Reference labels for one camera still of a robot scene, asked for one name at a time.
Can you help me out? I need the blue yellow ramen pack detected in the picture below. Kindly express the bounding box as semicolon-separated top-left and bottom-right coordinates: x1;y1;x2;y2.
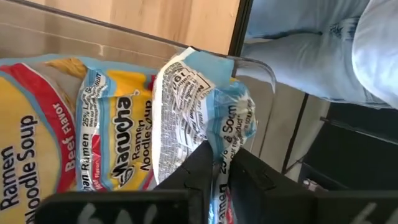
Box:
151;46;258;224
0;54;88;224
75;65;160;192

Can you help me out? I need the person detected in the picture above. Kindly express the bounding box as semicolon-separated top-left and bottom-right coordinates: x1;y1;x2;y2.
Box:
242;0;398;110

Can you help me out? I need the black metal stand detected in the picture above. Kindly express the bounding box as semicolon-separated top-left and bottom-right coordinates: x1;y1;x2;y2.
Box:
279;102;398;194

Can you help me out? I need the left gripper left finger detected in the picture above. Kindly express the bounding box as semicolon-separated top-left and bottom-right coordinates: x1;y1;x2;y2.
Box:
154;140;215;224

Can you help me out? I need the black metal rig frame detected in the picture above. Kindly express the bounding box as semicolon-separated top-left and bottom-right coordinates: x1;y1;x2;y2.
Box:
228;0;309;174

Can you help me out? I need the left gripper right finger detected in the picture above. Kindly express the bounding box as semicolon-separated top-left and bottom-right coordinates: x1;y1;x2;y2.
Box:
228;147;315;224

